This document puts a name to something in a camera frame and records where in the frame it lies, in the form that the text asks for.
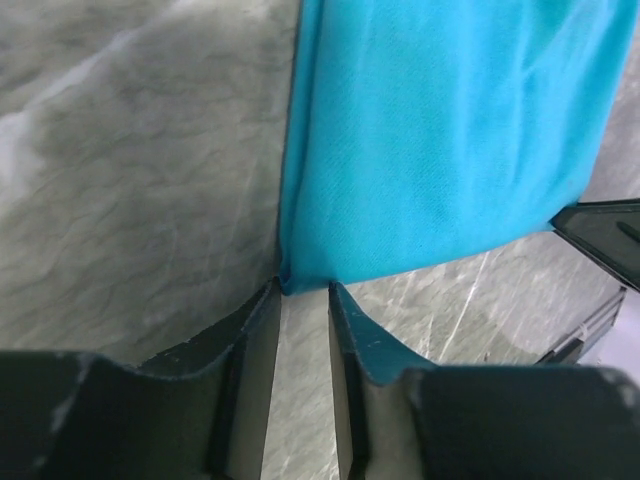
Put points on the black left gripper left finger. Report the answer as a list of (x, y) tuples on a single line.
[(198, 410)]

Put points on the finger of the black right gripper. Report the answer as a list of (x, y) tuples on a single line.
[(607, 233)]

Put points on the turquoise t shirt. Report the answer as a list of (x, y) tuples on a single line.
[(422, 132)]

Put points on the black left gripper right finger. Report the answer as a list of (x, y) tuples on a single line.
[(400, 416)]

